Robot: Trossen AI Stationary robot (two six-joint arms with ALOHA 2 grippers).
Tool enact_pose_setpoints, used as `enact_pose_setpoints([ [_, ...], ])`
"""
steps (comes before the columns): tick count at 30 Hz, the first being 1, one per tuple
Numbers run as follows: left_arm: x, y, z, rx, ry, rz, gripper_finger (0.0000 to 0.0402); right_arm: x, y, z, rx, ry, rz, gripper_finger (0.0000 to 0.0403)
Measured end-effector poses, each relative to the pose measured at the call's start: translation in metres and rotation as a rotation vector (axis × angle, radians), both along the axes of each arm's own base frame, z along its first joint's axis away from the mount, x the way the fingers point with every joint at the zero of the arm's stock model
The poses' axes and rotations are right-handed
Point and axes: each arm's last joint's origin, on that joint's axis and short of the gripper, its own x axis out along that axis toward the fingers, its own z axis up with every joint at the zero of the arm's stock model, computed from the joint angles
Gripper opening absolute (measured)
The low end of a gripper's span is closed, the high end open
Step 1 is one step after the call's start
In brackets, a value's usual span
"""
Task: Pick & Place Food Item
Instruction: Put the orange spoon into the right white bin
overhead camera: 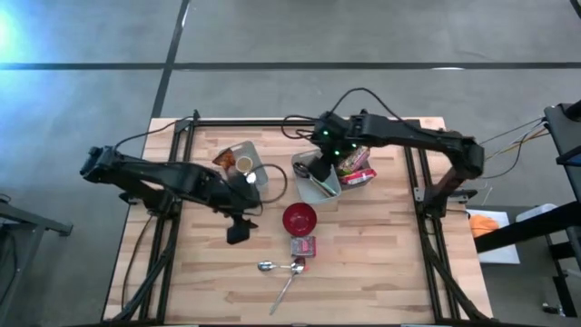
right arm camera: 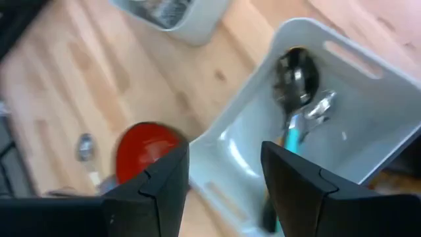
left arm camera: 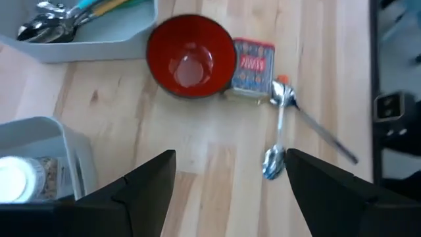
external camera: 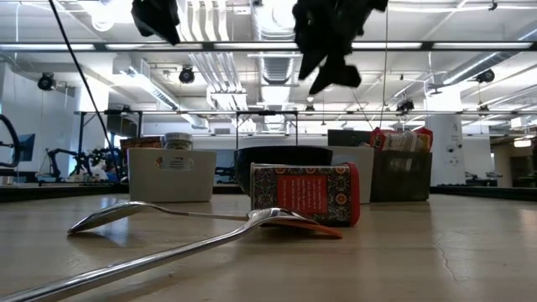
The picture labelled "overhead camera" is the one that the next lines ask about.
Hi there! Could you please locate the light grey plastic bin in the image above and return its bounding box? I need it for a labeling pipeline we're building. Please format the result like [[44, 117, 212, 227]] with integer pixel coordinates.
[[290, 149, 342, 205]]

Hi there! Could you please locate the black table frame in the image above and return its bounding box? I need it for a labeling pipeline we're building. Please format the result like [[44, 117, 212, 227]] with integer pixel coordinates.
[[0, 193, 74, 327]]

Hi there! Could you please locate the white container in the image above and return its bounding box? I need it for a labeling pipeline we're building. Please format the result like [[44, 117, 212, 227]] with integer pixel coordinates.
[[515, 203, 558, 223]]

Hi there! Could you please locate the white plastic bin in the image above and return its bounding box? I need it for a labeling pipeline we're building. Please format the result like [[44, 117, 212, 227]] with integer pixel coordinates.
[[216, 139, 270, 188]]

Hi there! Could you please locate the black aluminium frame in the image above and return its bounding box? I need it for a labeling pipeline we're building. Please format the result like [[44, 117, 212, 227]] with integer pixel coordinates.
[[106, 108, 494, 326]]

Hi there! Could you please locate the dark grey plastic bin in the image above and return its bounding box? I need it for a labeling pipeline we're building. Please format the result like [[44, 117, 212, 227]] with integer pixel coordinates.
[[333, 144, 379, 191]]

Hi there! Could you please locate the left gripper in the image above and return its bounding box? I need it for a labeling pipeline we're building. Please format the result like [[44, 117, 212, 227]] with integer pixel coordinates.
[[202, 170, 262, 245]]

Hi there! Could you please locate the long silver spoon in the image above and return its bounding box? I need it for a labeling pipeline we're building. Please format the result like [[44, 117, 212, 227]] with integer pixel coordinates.
[[269, 256, 307, 315]]

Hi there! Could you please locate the orange snack packet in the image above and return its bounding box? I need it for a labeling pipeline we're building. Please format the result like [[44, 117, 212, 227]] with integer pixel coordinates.
[[212, 147, 237, 172]]

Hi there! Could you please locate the white board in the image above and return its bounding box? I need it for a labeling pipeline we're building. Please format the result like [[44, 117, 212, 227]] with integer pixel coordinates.
[[466, 208, 521, 265]]

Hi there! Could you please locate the silver can brown lid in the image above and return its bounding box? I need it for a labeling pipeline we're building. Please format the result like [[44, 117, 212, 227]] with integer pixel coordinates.
[[234, 155, 254, 174]]

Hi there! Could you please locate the black equipment stand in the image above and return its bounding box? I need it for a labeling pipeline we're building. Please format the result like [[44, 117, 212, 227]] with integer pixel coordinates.
[[474, 199, 581, 319]]

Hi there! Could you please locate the red and black bowl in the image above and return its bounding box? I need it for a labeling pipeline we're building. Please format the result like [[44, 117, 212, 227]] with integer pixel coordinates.
[[281, 202, 319, 237]]

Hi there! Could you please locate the green white noodle packet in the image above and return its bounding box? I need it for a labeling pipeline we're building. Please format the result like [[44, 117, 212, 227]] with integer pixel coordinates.
[[336, 144, 371, 176]]

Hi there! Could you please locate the red patterned tin box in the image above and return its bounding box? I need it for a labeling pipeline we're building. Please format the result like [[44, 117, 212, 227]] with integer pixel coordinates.
[[290, 235, 318, 259]]

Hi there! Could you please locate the orange cloth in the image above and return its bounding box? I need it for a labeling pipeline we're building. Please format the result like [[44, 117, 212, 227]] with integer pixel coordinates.
[[468, 213, 500, 239]]

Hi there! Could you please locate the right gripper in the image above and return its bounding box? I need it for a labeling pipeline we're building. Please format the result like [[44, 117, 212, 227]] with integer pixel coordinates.
[[307, 111, 364, 183]]

